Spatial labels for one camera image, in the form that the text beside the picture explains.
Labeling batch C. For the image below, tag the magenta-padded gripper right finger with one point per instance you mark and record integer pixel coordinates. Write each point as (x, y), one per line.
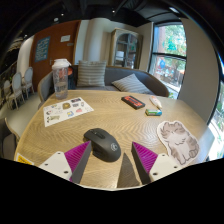
(163, 165)

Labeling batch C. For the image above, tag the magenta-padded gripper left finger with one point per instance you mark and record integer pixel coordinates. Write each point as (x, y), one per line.
(53, 164)

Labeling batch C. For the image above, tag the black computer mouse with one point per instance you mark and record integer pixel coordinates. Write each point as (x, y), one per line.
(103, 145)

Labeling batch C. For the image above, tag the cat-shaped mouse pad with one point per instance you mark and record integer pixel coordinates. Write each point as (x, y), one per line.
(180, 141)

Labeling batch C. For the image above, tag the yellow paper label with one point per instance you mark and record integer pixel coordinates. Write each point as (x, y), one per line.
(23, 159)

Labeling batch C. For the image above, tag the white sticker sheet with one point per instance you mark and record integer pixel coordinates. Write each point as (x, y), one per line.
(65, 111)

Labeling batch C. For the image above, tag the small green blue pack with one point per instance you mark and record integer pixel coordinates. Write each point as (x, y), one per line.
(153, 112)

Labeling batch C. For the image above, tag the small white squeeze tube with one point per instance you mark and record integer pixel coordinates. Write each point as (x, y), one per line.
(155, 102)

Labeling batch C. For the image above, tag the tall black-framed side window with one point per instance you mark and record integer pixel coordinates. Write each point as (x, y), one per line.
(218, 126)

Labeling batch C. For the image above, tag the black box with red print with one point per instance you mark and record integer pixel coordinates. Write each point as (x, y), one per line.
(132, 102)

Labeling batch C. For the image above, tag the clear shaker bottle white lid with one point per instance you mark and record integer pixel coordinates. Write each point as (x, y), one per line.
(61, 80)

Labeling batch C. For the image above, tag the dark bag with orange top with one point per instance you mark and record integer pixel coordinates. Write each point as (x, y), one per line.
(72, 81)

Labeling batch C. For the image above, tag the group of white chairs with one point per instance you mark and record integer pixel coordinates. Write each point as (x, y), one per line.
(17, 85)

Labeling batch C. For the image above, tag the flat lying striped cushion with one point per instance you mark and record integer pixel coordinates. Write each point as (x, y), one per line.
(130, 85)

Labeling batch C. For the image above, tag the grey curved sofa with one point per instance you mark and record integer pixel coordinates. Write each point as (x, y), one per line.
(146, 78)

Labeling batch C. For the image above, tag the large upright striped cushion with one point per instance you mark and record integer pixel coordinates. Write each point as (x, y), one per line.
(91, 74)

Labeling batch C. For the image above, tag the brown wooden door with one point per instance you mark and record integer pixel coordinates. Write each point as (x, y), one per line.
(58, 51)

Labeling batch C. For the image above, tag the blue poster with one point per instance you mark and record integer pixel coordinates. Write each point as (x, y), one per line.
(42, 49)

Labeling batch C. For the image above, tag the arched wooden shelf cabinet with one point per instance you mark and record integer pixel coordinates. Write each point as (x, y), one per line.
(125, 49)

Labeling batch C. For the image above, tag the small white sign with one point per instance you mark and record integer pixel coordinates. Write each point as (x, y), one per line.
(65, 38)

